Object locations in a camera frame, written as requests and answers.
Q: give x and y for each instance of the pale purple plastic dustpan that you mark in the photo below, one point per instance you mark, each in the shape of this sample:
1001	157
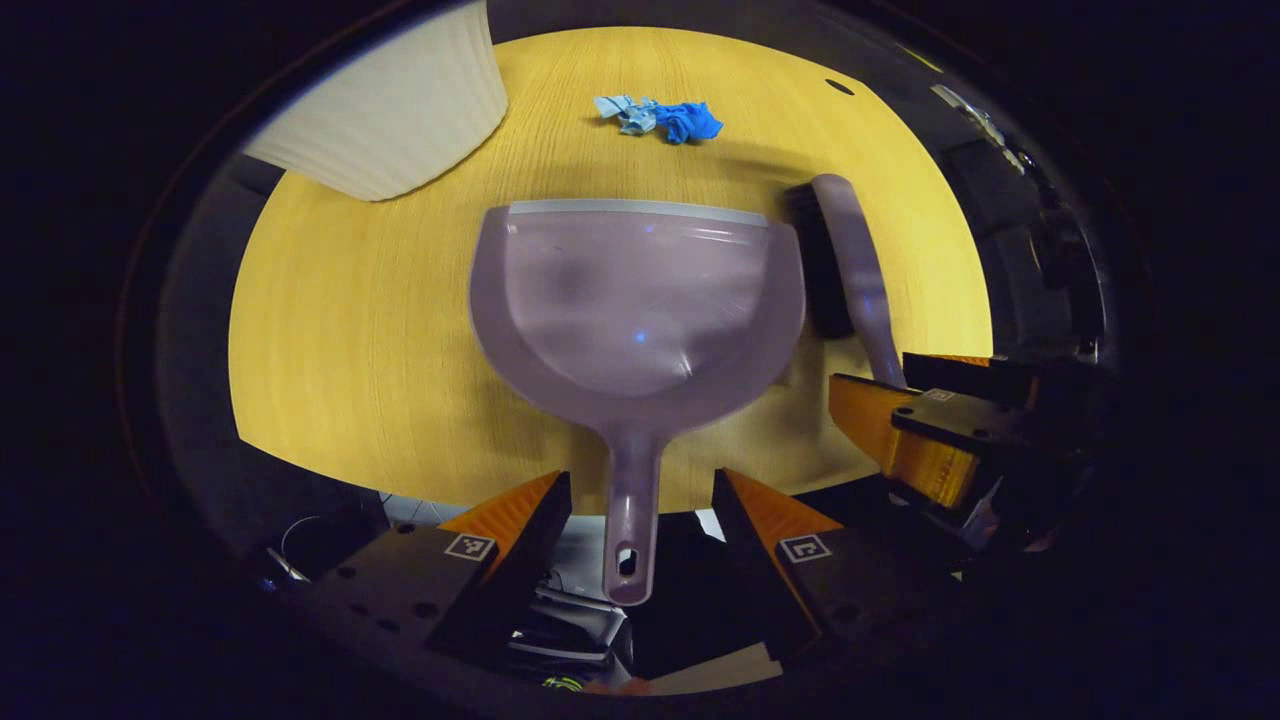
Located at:
640	320

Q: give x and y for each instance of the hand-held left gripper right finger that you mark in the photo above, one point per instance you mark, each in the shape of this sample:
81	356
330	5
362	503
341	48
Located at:
755	560

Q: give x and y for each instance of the small pale purple broom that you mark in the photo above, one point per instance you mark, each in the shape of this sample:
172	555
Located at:
850	260

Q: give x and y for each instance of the white ribbed garbage bin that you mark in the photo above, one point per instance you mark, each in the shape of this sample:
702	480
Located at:
400	100

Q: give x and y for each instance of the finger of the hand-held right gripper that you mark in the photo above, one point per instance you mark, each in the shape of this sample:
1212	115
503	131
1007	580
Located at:
920	445
970	372

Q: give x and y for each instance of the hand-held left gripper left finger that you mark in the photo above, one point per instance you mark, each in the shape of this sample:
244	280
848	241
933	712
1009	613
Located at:
520	545

